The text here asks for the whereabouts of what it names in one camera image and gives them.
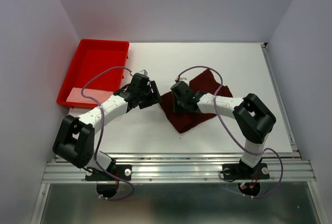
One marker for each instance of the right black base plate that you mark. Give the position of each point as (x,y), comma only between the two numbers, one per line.
(239,171)

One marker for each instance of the red plastic tray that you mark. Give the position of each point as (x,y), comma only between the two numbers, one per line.
(92,57)

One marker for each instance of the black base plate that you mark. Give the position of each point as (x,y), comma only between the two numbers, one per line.
(239,171)
(122,171)

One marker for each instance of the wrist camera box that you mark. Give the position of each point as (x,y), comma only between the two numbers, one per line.
(139,82)
(181,90)

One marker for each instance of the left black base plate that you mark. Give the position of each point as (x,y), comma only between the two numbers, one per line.
(122,171)

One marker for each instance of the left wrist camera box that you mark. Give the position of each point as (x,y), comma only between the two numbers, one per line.
(139,82)

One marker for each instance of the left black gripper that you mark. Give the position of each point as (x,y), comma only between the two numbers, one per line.
(154,97)

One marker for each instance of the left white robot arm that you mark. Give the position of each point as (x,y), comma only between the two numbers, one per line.
(75,139)

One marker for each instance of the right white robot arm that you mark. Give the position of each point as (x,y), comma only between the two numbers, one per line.
(254,120)

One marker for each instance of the aluminium rail frame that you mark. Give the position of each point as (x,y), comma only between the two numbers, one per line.
(186,188)

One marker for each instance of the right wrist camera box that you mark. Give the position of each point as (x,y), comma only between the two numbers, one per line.
(181,90)

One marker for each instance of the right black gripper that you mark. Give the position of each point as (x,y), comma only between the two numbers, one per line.
(176,107)

